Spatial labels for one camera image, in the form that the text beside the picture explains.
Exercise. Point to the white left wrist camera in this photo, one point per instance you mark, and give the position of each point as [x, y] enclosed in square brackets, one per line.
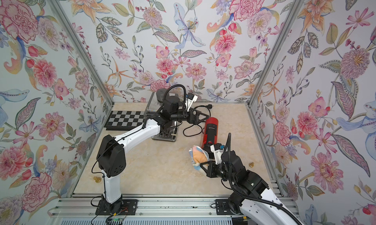
[190, 99]

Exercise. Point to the black white checkerboard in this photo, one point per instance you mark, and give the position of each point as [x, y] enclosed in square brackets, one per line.
[124, 120]

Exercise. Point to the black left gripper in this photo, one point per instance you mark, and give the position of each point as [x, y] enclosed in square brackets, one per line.
[193, 120]

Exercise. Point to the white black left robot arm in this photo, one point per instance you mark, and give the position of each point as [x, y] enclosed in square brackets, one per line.
[176, 107]

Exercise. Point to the grey steel coffee machine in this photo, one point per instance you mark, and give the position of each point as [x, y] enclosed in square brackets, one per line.
[168, 128]

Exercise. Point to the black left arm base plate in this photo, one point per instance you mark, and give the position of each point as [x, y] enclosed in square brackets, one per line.
[118, 208]

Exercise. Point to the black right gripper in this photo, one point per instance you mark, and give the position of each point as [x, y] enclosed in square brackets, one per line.
[212, 171]

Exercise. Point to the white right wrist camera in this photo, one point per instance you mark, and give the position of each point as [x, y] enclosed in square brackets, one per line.
[217, 150]

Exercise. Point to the red capsule coffee machine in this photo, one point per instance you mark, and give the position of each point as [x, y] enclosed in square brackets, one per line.
[210, 133]

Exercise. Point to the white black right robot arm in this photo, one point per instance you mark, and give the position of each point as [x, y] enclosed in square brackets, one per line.
[251, 196]

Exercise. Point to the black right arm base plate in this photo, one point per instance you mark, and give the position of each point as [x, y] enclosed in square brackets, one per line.
[222, 207]

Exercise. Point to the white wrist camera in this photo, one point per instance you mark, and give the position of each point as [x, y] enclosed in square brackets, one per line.
[190, 99]
[217, 150]

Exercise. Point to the aluminium front frame rail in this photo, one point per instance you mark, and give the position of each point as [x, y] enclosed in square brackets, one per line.
[147, 206]

